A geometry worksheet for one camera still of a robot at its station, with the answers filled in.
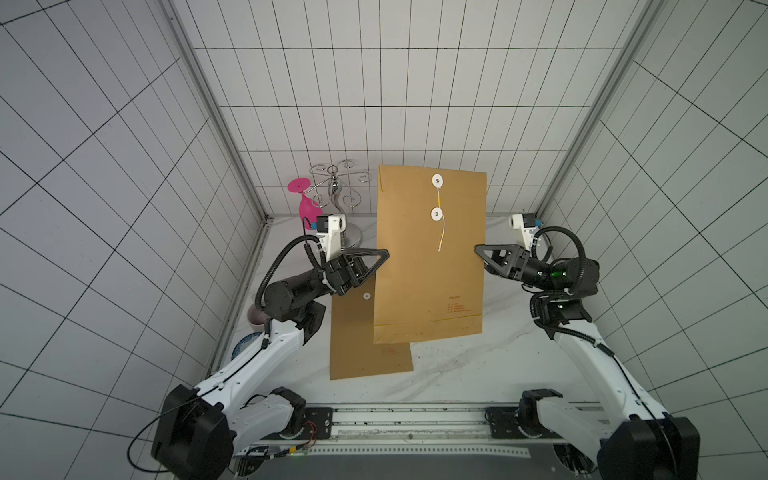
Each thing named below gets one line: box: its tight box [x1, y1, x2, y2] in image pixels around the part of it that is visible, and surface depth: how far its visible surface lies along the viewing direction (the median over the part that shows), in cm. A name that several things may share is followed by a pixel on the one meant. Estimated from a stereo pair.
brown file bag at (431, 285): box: [373, 165, 487, 344], surface depth 55 cm
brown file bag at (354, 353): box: [330, 272, 414, 381], surface depth 85 cm
